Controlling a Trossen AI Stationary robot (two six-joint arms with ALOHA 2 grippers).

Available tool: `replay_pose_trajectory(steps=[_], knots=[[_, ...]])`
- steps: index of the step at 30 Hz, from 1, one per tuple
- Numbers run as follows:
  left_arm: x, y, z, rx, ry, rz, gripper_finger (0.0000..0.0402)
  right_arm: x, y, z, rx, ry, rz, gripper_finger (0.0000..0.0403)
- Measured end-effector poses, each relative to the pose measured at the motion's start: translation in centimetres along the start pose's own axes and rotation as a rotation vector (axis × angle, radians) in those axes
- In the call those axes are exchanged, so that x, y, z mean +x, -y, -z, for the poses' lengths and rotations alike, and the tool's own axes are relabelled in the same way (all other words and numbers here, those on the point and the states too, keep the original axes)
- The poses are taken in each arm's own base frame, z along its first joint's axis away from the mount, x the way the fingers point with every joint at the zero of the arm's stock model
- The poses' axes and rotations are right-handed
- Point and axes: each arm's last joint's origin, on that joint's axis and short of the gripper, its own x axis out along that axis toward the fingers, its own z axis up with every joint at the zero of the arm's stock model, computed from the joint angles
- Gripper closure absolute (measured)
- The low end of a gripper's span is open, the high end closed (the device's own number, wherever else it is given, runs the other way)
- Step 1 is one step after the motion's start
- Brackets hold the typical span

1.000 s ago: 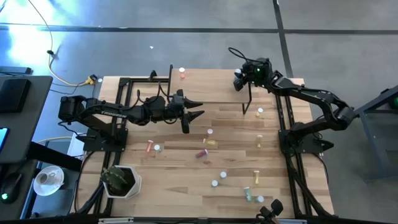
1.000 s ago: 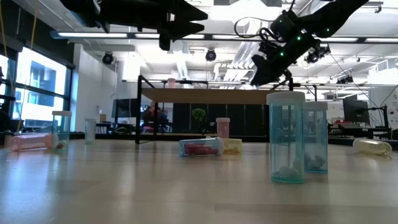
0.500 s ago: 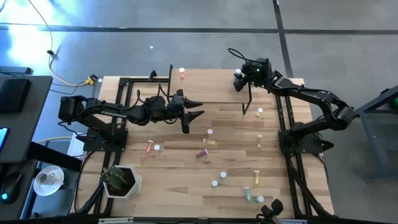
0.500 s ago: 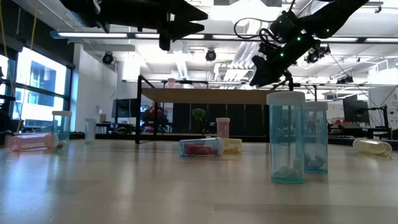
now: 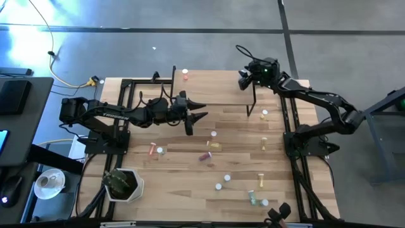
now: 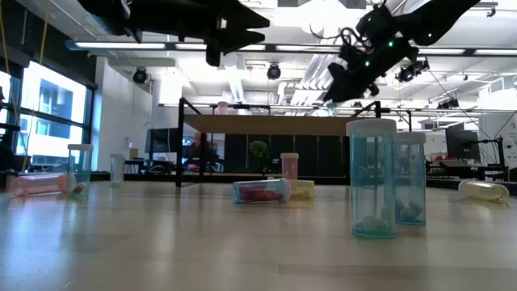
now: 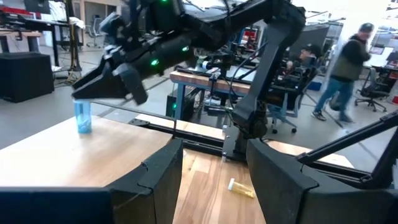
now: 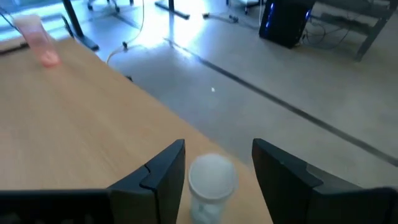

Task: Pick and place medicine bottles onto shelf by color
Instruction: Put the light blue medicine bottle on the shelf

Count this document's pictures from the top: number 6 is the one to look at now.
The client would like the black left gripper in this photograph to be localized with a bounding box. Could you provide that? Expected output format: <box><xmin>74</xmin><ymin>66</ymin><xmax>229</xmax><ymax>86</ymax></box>
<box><xmin>128</xmin><ymin>0</ymin><xmax>271</xmax><ymax>56</ymax></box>

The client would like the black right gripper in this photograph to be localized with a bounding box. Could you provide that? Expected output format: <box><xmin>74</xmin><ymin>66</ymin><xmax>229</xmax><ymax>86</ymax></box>
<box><xmin>322</xmin><ymin>38</ymin><xmax>419</xmax><ymax>103</ymax></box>

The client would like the short pink medicine bottle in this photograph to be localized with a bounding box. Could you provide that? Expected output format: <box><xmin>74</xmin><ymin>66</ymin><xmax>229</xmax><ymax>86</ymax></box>
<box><xmin>280</xmin><ymin>152</ymin><xmax>301</xmax><ymax>182</ymax></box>

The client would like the green bottle with white pills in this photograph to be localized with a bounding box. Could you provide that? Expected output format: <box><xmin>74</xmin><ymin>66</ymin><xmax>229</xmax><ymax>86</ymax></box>
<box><xmin>345</xmin><ymin>118</ymin><xmax>397</xmax><ymax>240</ymax></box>

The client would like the yellow medicine bottle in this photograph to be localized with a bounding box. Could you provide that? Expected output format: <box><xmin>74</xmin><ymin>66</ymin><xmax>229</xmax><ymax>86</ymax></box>
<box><xmin>457</xmin><ymin>179</ymin><xmax>511</xmax><ymax>205</ymax></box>
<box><xmin>288</xmin><ymin>179</ymin><xmax>316</xmax><ymax>200</ymax></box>

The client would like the blue bottle with red pills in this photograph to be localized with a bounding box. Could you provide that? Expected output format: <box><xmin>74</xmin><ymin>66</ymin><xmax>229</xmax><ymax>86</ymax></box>
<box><xmin>232</xmin><ymin>178</ymin><xmax>292</xmax><ymax>205</ymax></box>

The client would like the green bottle with red pills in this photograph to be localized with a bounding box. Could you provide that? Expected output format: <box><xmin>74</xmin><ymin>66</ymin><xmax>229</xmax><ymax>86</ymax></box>
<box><xmin>67</xmin><ymin>144</ymin><xmax>94</xmax><ymax>196</ymax></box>

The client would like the black cabinet row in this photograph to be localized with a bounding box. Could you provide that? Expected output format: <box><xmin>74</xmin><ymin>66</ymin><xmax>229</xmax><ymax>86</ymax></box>
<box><xmin>224</xmin><ymin>133</ymin><xmax>351</xmax><ymax>178</ymax></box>

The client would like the small green tree plant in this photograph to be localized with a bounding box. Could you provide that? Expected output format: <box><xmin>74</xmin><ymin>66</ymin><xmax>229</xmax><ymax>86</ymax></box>
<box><xmin>248</xmin><ymin>140</ymin><xmax>269</xmax><ymax>174</ymax></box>

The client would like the blue bottle with white pills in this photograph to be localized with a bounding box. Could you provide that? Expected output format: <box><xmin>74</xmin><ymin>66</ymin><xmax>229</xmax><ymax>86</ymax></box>
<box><xmin>394</xmin><ymin>132</ymin><xmax>427</xmax><ymax>226</ymax></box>

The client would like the long ceiling light bar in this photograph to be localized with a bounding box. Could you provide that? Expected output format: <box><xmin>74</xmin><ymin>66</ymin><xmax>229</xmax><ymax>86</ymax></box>
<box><xmin>66</xmin><ymin>39</ymin><xmax>517</xmax><ymax>57</ymax></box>

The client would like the person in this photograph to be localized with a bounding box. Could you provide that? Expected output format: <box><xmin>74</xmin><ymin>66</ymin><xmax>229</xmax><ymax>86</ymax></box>
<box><xmin>183</xmin><ymin>131</ymin><xmax>217</xmax><ymax>173</ymax></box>

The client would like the black computer monitor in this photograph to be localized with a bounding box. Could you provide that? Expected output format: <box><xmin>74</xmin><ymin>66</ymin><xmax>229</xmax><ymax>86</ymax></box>
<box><xmin>145</xmin><ymin>128</ymin><xmax>181</xmax><ymax>154</ymax></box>
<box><xmin>445</xmin><ymin>122</ymin><xmax>481</xmax><ymax>162</ymax></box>

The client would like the small clear vial left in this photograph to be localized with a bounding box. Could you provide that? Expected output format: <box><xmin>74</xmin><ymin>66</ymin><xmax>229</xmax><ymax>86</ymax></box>
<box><xmin>109</xmin><ymin>153</ymin><xmax>126</xmax><ymax>188</ymax></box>

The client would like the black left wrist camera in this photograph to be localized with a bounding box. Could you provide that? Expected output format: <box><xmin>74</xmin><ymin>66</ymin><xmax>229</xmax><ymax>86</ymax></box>
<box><xmin>204</xmin><ymin>42</ymin><xmax>222</xmax><ymax>68</ymax></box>

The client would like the wooden shelf black frame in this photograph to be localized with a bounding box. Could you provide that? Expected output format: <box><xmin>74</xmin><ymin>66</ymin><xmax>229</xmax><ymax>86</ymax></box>
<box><xmin>175</xmin><ymin>97</ymin><xmax>414</xmax><ymax>188</ymax></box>

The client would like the yellow cable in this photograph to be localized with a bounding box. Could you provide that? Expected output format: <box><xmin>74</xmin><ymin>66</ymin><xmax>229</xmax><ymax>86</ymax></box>
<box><xmin>22</xmin><ymin>0</ymin><xmax>52</xmax><ymax>173</ymax></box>
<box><xmin>0</xmin><ymin>0</ymin><xmax>21</xmax><ymax>134</ymax></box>

